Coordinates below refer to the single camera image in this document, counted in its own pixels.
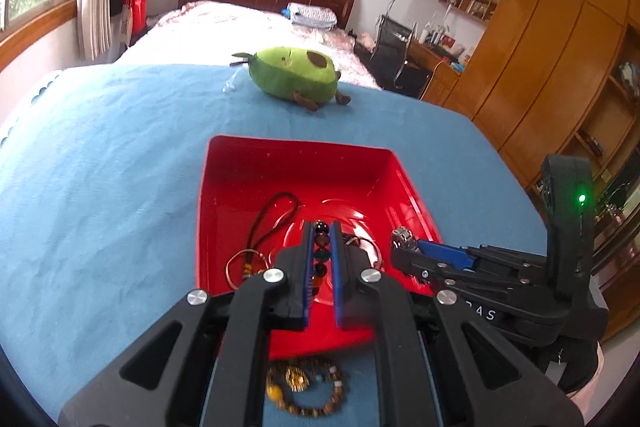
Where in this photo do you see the multicolour bead bracelet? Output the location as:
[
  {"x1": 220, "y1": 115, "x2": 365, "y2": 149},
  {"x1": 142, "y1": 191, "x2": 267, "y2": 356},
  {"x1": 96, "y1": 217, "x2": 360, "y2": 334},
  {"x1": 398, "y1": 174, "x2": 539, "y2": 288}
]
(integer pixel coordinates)
[{"x1": 311, "y1": 219, "x2": 335, "y2": 303}]

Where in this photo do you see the folded patterned blanket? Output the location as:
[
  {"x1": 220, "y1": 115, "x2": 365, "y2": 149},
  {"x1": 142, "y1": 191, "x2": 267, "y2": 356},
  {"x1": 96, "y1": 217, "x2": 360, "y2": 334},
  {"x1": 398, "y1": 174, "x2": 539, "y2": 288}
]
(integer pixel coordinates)
[{"x1": 287, "y1": 3, "x2": 338, "y2": 30}]

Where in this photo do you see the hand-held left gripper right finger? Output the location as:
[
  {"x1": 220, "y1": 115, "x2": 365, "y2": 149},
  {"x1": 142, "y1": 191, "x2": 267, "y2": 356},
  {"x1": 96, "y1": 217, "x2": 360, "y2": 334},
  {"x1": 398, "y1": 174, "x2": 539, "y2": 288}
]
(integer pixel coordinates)
[{"x1": 327, "y1": 221, "x2": 586, "y2": 427}]

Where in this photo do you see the red plastic tray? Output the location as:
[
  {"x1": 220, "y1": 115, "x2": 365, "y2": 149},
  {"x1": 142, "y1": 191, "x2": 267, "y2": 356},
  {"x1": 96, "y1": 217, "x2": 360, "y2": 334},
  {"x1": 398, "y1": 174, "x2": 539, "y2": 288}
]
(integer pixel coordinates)
[{"x1": 195, "y1": 135, "x2": 443, "y2": 360}]

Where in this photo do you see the thin silver oval bangle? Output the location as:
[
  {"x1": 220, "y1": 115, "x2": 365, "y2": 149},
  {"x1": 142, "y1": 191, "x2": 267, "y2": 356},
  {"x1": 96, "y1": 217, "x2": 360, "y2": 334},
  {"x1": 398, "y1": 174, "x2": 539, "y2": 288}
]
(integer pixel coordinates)
[{"x1": 225, "y1": 249, "x2": 273, "y2": 293}]

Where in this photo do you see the black cord gold pendant necklace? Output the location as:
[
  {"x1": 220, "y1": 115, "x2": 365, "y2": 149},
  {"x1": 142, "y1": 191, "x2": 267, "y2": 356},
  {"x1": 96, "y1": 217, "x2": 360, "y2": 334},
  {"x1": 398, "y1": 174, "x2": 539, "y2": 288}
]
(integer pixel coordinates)
[{"x1": 240, "y1": 192, "x2": 303, "y2": 280}]

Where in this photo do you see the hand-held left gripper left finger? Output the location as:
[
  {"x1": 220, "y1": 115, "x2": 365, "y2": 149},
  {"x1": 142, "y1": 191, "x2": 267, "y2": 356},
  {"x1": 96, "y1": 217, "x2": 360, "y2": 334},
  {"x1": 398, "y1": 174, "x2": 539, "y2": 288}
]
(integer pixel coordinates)
[{"x1": 57, "y1": 221, "x2": 317, "y2": 427}]

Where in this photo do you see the wooden wardrobe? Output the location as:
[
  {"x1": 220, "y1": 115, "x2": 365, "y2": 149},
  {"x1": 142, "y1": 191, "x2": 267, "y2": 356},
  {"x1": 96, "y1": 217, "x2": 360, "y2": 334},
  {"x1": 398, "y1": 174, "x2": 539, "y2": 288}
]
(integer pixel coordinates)
[{"x1": 420, "y1": 0, "x2": 640, "y2": 208}]

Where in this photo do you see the red hanging bag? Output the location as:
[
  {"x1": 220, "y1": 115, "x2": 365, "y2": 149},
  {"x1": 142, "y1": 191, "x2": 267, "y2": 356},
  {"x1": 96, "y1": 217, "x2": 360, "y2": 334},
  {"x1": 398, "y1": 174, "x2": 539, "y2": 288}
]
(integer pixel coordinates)
[{"x1": 125, "y1": 0, "x2": 150, "y2": 35}]

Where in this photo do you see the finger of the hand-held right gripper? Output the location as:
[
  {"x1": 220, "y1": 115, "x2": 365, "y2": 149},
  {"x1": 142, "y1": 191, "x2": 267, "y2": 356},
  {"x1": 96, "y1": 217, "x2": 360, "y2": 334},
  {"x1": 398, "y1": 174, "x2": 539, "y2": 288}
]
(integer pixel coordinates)
[
  {"x1": 390, "y1": 246, "x2": 521, "y2": 296},
  {"x1": 417, "y1": 239, "x2": 548, "y2": 275}
]

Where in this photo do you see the wooden desk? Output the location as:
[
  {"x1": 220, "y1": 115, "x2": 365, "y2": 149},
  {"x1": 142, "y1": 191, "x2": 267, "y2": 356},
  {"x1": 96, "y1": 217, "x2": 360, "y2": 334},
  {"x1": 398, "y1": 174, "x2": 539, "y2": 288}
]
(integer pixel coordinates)
[{"x1": 407, "y1": 39, "x2": 463, "y2": 102}]

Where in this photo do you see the green avocado plush toy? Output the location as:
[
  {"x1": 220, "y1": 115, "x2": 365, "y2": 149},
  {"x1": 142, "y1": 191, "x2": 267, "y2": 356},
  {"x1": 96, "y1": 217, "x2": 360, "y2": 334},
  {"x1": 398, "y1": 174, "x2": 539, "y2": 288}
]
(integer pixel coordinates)
[{"x1": 231, "y1": 46, "x2": 352, "y2": 112}]

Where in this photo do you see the brown bead bracelet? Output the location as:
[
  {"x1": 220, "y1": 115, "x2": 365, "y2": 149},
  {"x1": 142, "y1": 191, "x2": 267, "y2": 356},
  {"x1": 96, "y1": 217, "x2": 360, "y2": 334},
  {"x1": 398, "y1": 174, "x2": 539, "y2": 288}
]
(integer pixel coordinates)
[{"x1": 265, "y1": 357, "x2": 347, "y2": 418}]

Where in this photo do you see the bed with pink quilt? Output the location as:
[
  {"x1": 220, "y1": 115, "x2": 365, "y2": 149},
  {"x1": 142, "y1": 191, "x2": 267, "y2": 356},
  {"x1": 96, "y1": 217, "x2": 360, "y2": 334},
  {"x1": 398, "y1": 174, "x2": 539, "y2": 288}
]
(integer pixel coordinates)
[{"x1": 122, "y1": 0, "x2": 383, "y2": 90}]

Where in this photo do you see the black office chair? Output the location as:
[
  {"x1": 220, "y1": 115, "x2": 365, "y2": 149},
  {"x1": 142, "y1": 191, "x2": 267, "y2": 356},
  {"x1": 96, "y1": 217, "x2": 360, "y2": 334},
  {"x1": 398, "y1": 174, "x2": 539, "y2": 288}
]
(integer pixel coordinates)
[{"x1": 372, "y1": 14, "x2": 431, "y2": 98}]

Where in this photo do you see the wide silver bangle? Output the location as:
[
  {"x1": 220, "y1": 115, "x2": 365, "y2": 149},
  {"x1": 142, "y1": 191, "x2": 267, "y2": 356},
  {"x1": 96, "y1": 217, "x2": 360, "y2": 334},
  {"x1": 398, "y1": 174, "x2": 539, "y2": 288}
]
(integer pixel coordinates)
[{"x1": 345, "y1": 236, "x2": 386, "y2": 275}]

